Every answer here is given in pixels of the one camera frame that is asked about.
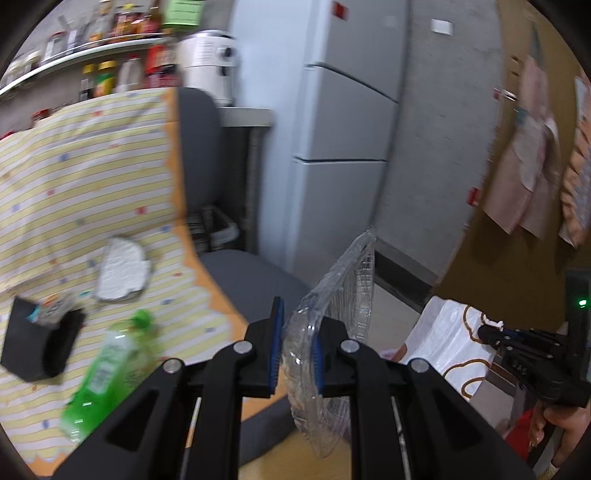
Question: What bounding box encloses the white paper bag brown print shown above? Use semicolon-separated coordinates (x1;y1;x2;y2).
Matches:
401;296;504;401

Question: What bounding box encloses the clear plastic tray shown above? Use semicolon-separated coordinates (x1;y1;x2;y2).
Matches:
283;230;376;457

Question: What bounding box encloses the person's right hand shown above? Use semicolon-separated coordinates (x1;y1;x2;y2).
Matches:
528;401;590;468

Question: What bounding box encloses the green plastic bottle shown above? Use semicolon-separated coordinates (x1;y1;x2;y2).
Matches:
60;309;157;444

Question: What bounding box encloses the black box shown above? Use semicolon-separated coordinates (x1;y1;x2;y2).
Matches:
1;297;85;382

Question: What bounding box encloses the yellow striped dotted cloth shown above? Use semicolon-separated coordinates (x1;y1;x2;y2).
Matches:
1;88;249;476

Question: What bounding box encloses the white refrigerator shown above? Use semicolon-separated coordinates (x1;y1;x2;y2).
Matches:
230;1;410;284

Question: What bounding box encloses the white rice cooker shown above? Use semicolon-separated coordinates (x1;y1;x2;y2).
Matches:
176;30;238;107

